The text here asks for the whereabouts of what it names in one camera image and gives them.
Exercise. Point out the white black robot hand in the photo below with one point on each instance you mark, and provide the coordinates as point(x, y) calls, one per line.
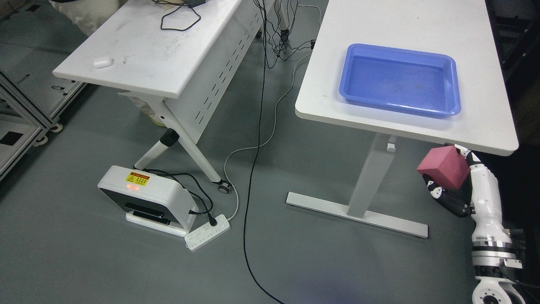
point(479, 195)

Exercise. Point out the pink foam block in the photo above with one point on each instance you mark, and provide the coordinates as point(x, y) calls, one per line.
point(446, 166)

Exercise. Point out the blue plastic tray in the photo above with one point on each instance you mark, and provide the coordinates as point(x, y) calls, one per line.
point(401, 80)

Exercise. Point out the white desk with tray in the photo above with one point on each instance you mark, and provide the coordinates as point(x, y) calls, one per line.
point(460, 29)

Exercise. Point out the white power strip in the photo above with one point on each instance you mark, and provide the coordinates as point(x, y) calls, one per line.
point(206, 233)

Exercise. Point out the white folding table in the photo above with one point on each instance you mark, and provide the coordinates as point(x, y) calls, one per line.
point(181, 73)

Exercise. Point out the white box device warning label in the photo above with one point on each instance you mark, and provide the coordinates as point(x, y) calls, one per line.
point(150, 200)

